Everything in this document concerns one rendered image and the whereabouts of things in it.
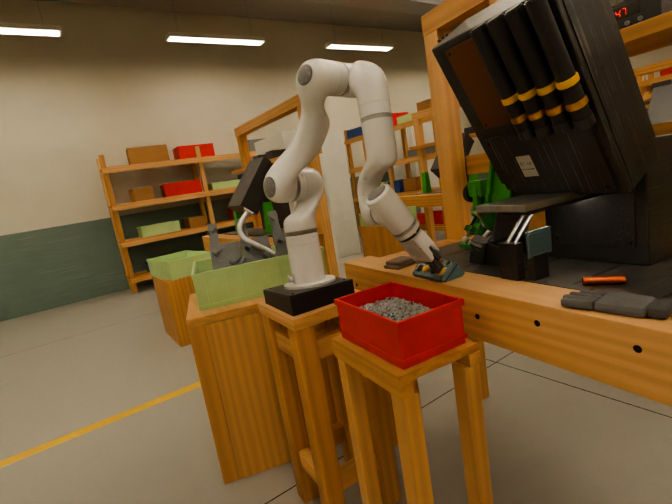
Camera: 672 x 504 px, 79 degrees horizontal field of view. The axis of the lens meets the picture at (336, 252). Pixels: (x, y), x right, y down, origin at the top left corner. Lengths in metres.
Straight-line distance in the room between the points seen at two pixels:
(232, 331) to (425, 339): 1.04
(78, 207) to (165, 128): 1.97
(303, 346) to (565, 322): 0.76
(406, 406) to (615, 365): 0.45
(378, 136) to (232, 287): 1.05
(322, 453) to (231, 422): 0.60
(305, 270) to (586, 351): 0.87
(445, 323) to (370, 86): 0.66
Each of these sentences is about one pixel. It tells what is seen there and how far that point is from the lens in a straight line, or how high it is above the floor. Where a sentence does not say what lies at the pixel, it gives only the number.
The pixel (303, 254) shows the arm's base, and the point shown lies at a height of 1.03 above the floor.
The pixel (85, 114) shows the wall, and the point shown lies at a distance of 8.03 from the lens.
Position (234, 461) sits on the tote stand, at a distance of 2.14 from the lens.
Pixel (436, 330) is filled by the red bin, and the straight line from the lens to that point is 1.06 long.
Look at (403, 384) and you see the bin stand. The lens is 1.02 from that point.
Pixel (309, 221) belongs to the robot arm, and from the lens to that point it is 1.45.
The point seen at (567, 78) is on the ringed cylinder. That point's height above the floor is 1.39.
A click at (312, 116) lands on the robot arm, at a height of 1.47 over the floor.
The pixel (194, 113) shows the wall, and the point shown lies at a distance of 8.35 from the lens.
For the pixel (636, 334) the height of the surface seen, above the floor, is 0.88.
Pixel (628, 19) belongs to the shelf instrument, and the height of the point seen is 1.56.
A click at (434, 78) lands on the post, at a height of 1.65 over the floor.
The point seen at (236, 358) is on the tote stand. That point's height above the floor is 0.57.
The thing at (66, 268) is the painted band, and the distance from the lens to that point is 7.84.
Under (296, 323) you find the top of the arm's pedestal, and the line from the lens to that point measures 1.34.
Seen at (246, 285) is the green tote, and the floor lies 0.86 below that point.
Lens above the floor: 1.27
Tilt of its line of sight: 10 degrees down
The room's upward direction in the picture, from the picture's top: 9 degrees counter-clockwise
